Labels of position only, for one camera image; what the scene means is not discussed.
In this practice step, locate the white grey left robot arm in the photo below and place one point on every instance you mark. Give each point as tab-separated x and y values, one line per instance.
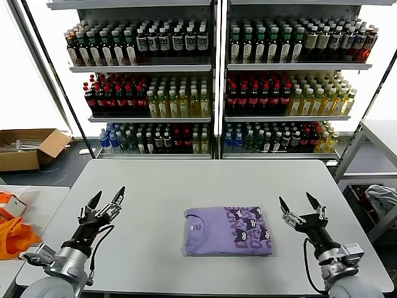
71	260

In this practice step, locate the green label tea bottle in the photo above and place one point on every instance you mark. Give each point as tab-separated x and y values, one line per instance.
83	51
235	46
94	51
106	51
261	46
287	46
130	51
274	46
118	51
248	46
299	46

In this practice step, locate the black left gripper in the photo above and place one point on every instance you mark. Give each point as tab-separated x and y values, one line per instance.
88	229

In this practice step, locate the dark drink bottle white label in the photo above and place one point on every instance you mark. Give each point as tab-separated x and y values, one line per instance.
141	43
202	42
153	43
178	43
164	43
190	42

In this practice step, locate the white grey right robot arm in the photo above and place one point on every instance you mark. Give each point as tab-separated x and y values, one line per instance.
328	257

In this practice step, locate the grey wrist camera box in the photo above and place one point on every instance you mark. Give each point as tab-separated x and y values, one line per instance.
353	252
40	253

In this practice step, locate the grey metal shelving unit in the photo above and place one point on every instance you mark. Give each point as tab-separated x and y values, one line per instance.
297	67
139	68

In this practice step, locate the open cardboard box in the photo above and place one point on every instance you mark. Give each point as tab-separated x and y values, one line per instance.
18	161

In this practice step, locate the purple t-shirt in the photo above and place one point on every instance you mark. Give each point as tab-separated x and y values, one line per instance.
214	232

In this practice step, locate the small white carton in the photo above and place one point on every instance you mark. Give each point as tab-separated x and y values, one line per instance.
17	205

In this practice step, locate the orange plastic bag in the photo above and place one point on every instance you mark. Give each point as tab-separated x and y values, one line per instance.
15	239

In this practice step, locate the small yellow drink bottle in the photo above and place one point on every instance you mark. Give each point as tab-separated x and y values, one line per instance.
322	142
196	143
204	143
332	142

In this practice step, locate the dark bottle white cap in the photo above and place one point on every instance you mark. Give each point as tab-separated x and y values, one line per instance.
267	143
150	143
277	142
296	141
167	142
158	142
286	141
141	143

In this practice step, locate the black slanted pole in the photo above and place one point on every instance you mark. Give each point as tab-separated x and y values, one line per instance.
368	105
58	77

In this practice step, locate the blue drink bottle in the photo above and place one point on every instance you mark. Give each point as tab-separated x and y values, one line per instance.
238	141
105	139
114	141
228	141

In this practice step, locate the red drink bottle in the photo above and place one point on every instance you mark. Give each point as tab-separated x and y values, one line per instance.
369	46

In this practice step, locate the small white floor object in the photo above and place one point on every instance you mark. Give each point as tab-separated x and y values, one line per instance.
83	151

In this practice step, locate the clear plastic bag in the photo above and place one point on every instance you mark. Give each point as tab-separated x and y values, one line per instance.
28	191

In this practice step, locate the small red cap cola bottle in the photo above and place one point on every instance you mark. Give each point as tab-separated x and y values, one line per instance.
177	142
305	139
187	142
314	139

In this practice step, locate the white metal frame table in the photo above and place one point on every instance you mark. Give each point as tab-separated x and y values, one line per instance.
380	130

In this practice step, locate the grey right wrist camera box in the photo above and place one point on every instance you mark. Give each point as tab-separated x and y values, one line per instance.
353	252

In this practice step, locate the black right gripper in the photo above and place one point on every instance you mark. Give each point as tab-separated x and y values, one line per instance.
316	232

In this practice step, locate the grey slanted frame beam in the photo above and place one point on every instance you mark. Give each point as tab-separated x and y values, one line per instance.
42	68

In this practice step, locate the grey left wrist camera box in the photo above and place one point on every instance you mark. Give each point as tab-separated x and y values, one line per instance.
40	253

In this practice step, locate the black storage crate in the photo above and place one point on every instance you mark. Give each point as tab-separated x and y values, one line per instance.
352	195

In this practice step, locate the orange label tea bottle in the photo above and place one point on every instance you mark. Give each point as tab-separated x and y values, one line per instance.
72	52

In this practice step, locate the white tubes bundle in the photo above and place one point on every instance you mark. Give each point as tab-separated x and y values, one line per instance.
21	145

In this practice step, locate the white grey crumpled cloth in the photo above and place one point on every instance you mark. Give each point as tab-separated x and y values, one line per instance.
380	195

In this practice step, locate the red packaged item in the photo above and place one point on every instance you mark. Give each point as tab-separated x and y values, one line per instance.
361	194

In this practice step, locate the dark drink bottle beige label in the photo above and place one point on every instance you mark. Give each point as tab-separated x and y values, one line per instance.
311	43
323	43

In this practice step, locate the dark green drink bottle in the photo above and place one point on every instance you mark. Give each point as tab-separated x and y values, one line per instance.
132	143
258	142
248	142
124	142

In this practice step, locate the dark bottle white blue label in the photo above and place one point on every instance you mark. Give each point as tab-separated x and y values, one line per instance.
348	43
359	44
336	43

